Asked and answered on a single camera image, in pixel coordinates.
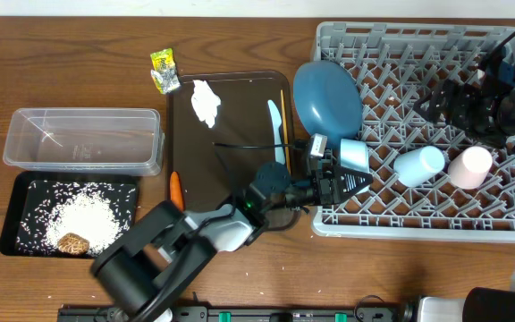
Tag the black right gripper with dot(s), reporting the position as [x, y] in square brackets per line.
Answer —
[462, 96]

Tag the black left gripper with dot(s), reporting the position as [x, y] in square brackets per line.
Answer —
[329, 183]

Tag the light blue rice bowl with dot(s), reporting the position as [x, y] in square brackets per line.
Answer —
[353, 154]

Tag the light blue plastic cup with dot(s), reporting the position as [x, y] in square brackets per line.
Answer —
[418, 166]

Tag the pink plastic cup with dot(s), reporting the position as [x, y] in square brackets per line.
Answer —
[470, 168]

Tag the light blue plastic knife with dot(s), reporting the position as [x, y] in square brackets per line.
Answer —
[276, 120]

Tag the large blue plate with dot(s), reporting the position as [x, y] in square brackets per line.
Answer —
[327, 101]

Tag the white tissue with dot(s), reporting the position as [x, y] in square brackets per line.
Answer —
[205, 102]

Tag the orange carrot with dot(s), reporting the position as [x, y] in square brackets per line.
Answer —
[175, 191]

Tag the white rice pile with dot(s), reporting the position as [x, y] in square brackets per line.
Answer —
[100, 212]

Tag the brown food scrap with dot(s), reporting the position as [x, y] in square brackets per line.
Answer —
[73, 244]

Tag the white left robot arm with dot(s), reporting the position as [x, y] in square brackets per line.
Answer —
[147, 268]

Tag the grey dishwasher rack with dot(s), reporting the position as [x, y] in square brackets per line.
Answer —
[394, 65]

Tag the wooden chopstick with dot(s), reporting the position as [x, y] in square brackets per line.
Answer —
[285, 132]

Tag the dark brown serving tray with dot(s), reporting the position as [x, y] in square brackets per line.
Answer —
[213, 161]

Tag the yellow green snack wrapper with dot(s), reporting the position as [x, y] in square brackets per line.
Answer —
[164, 72]

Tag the clear plastic bin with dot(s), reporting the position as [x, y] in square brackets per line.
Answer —
[89, 140]

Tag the black plastic bin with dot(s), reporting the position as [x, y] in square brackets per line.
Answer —
[19, 195]

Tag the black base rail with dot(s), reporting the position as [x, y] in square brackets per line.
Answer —
[367, 310]

